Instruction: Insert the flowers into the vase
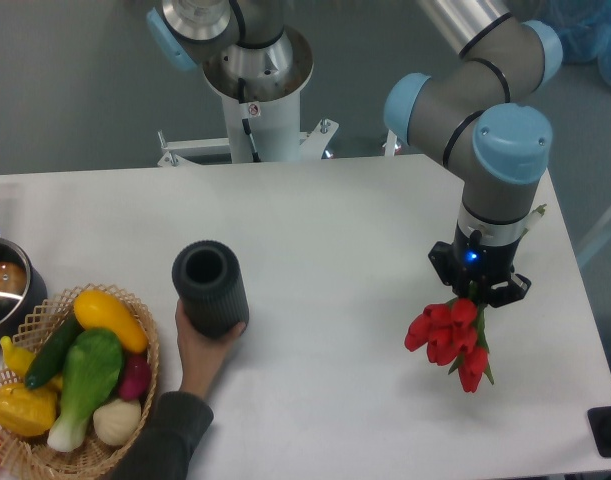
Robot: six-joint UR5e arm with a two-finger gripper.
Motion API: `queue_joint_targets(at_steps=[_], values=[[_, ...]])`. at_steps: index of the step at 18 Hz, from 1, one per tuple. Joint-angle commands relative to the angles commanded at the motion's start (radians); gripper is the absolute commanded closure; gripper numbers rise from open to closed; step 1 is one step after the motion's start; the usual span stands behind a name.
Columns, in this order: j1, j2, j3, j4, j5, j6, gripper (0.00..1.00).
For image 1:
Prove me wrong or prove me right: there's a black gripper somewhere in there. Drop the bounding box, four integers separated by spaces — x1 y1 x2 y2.
428 220 531 307

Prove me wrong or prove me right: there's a red tulip bouquet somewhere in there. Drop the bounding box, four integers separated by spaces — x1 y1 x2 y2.
404 203 548 394

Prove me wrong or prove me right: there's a dark grey ribbed vase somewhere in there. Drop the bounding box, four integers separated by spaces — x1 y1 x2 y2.
172 240 250 339

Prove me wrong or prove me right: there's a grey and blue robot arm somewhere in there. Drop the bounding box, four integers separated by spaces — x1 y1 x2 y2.
147 1 563 308

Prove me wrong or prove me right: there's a dark grey sleeved forearm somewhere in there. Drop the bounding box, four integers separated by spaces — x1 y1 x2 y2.
110 391 214 480

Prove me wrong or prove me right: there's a person's hand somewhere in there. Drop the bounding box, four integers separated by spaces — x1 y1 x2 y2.
175 300 247 400

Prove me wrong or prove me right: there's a black device at edge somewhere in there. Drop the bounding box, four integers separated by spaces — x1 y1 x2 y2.
587 406 611 458

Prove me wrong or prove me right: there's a blue plastic bag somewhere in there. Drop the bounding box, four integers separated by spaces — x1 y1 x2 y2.
543 1 611 88

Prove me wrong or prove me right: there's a yellow plastic squash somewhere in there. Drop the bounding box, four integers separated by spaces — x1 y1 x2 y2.
73 290 149 354

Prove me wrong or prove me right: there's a white plastic garlic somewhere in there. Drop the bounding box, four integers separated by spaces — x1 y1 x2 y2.
93 398 141 447

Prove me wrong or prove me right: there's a green plastic bok choy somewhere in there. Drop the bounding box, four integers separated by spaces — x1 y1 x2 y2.
47 328 123 453

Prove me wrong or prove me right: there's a green plastic cucumber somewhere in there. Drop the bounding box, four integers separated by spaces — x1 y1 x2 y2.
24 314 83 390

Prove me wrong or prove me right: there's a yellow plastic banana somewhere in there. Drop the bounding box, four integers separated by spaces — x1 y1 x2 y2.
0 336 63 392

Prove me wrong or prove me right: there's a yellow plastic bell pepper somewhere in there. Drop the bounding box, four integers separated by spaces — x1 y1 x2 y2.
0 383 58 437

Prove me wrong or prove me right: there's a white frame at right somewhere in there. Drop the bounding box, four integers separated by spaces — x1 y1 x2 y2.
576 205 611 269

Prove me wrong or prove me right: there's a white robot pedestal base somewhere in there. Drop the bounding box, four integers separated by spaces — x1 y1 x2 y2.
158 26 339 166

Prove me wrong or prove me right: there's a blue handled steel pot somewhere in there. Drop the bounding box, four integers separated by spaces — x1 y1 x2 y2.
0 236 47 338

